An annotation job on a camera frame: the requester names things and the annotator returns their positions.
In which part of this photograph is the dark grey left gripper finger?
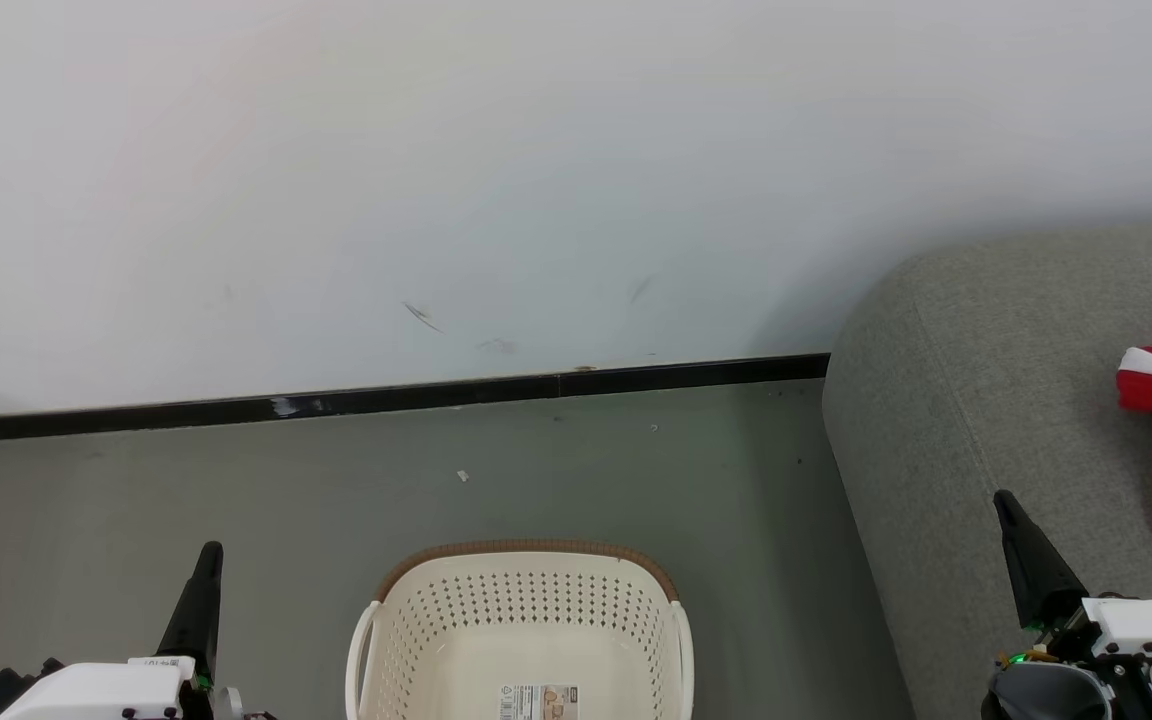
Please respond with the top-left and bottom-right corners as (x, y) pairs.
(156, 541), (226, 686)

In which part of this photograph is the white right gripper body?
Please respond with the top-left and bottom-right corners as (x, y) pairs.
(981, 595), (1152, 720)

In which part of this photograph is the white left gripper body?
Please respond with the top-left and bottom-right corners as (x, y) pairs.
(0, 655), (277, 720)

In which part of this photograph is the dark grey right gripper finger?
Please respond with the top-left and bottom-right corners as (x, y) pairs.
(993, 490), (1089, 633)

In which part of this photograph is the white perforated laundry basket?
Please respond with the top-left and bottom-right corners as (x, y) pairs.
(344, 540), (695, 720)

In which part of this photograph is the printed basket label sticker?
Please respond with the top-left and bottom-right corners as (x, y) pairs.
(498, 684), (580, 720)

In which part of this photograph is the grey fabric sofa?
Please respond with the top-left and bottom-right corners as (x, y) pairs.
(822, 222), (1152, 720)

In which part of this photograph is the black baseboard strip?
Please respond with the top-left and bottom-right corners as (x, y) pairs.
(0, 352), (831, 446)

